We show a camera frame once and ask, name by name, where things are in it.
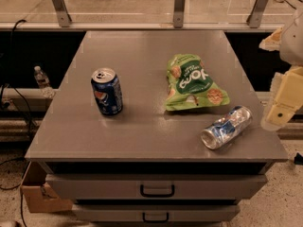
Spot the grey upper drawer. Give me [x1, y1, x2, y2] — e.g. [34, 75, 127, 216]
[46, 174, 267, 200]

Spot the metal railing bracket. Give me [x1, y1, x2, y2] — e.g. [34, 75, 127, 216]
[51, 0, 72, 27]
[173, 0, 186, 28]
[246, 0, 269, 28]

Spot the black cable left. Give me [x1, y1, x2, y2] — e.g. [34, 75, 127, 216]
[0, 18, 38, 227]

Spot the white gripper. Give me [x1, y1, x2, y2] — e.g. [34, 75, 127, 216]
[258, 9, 303, 131]

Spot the crushed silver blue can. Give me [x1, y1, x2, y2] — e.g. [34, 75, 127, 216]
[201, 106, 253, 150]

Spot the grey drawer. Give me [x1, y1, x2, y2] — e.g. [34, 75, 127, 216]
[72, 205, 240, 223]
[46, 174, 267, 200]

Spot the middle metal railing bracket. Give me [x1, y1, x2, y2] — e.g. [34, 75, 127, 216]
[173, 0, 186, 28]

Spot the right metal railing bracket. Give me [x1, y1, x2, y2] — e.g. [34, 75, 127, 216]
[246, 0, 269, 28]

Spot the green chip bag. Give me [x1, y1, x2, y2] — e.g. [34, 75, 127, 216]
[165, 54, 230, 112]

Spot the grey lower drawer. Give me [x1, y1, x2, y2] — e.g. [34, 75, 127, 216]
[72, 205, 240, 223]

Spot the left metal railing bracket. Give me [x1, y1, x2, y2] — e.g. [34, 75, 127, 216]
[51, 0, 72, 27]

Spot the clear plastic water bottle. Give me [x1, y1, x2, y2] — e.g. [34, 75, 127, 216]
[34, 66, 55, 98]

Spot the brown cardboard box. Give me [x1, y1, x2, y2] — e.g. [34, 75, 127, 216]
[20, 163, 73, 213]

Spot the blue pepsi can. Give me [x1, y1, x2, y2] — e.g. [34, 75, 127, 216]
[91, 68, 123, 115]

